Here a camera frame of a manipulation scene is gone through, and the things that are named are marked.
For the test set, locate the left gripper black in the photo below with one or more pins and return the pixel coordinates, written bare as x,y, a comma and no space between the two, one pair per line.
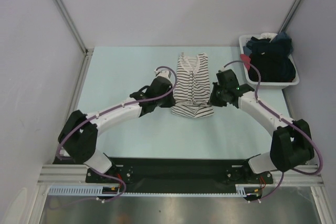
170,102

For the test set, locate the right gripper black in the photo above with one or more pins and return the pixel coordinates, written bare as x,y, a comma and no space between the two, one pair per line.
213,100

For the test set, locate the black white striped tank top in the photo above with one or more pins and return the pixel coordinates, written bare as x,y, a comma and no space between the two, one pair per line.
193,89

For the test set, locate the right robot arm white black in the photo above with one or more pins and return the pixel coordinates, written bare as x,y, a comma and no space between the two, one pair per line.
289,145

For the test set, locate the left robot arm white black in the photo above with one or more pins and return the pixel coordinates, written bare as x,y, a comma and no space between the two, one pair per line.
81,131

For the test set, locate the white plastic laundry basket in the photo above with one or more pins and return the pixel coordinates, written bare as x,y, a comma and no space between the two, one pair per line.
243,39

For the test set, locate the dark clothes pile in basket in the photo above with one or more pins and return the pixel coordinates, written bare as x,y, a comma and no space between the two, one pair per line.
269,53

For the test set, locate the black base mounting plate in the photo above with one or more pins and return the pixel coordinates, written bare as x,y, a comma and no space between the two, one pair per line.
185,176

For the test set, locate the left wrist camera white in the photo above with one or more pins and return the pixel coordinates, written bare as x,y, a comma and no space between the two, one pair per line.
162,72

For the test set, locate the left aluminium corner post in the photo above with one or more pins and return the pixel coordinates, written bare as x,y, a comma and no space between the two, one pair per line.
71,25

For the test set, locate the aluminium corner post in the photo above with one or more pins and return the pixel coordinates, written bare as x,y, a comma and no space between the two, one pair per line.
296,1
71,25

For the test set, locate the right aluminium corner post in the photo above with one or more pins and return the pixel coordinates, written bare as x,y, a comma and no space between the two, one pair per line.
296,1

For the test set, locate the aluminium front rail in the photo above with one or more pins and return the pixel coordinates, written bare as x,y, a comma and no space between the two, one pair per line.
59,174

